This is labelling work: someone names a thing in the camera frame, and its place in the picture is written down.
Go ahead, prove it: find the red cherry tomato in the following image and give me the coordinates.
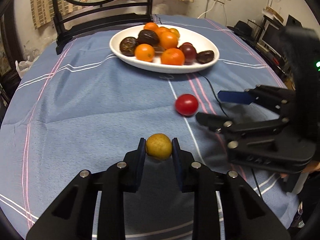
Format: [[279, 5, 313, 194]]
[[175, 94, 199, 116], [182, 42, 193, 46]]

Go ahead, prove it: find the small dark passion fruit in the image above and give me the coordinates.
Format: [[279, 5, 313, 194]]
[[196, 50, 215, 64]]

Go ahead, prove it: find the small yellow longan fruit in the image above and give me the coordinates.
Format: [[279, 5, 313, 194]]
[[145, 133, 172, 160]]

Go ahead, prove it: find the large front mandarin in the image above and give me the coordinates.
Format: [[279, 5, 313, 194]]
[[161, 48, 185, 66]]

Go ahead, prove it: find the small orange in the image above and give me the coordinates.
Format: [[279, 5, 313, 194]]
[[155, 27, 170, 37], [169, 28, 180, 39]]

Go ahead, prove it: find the small orange top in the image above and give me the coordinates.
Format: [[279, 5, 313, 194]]
[[155, 27, 170, 37]]

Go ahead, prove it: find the white oval plate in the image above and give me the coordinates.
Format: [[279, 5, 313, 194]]
[[109, 25, 220, 74]]

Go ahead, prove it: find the computer monitor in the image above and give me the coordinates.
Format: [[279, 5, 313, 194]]
[[261, 23, 283, 56]]

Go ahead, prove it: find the black hat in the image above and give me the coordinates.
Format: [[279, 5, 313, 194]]
[[227, 21, 253, 38]]

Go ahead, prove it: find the black speaker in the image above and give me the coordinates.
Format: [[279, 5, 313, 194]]
[[286, 15, 302, 28]]

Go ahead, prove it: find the blue striped tablecloth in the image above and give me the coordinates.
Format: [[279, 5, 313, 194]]
[[1, 15, 299, 237]]

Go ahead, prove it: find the white plastic bag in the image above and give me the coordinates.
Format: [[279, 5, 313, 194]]
[[15, 56, 39, 79]]

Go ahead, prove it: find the black framed round screen stand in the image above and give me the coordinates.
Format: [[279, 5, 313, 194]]
[[51, 0, 154, 55]]

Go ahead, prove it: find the black cable on table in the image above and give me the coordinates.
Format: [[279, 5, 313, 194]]
[[197, 71, 263, 198]]

